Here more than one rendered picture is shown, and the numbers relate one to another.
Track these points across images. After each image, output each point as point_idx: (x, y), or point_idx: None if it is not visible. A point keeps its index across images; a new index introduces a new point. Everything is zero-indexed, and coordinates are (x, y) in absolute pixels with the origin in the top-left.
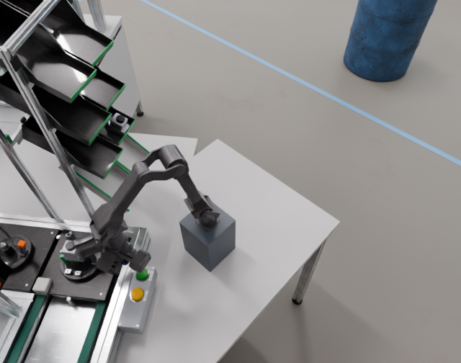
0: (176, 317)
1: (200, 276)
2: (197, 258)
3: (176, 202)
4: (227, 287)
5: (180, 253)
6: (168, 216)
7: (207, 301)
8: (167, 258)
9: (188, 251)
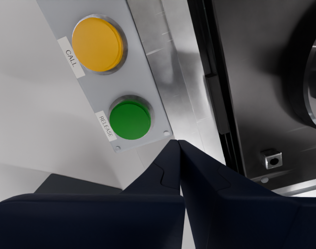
0: (37, 63)
1: (60, 159)
2: (83, 187)
3: (189, 247)
4: (3, 162)
5: (126, 181)
6: (189, 224)
7: (11, 124)
8: (141, 162)
9: (110, 191)
